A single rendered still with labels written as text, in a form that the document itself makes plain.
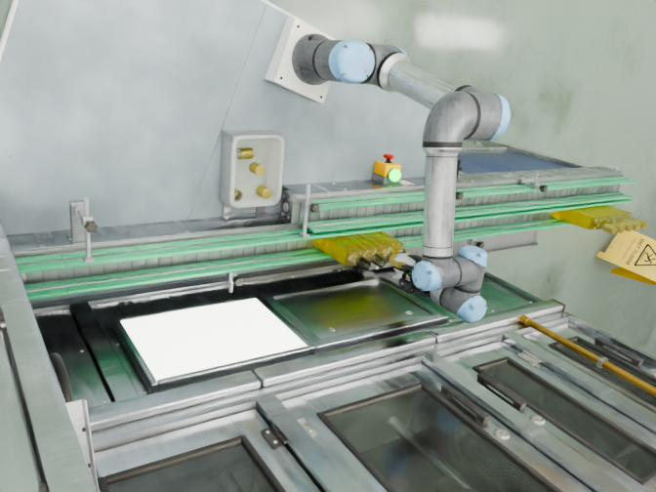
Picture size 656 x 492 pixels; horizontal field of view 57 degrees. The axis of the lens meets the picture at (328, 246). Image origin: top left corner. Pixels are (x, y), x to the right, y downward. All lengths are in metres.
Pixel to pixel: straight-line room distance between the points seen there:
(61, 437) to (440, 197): 1.02
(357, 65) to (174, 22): 0.52
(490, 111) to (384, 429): 0.79
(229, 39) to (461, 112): 0.75
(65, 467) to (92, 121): 1.22
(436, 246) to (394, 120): 0.85
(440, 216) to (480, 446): 0.53
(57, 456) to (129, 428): 0.66
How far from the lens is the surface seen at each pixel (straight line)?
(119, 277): 1.74
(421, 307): 1.90
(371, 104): 2.15
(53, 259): 1.68
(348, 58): 1.74
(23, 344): 0.91
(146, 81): 1.79
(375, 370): 1.59
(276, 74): 1.87
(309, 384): 1.49
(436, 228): 1.48
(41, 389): 0.81
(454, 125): 1.46
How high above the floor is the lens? 2.46
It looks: 51 degrees down
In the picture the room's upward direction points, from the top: 122 degrees clockwise
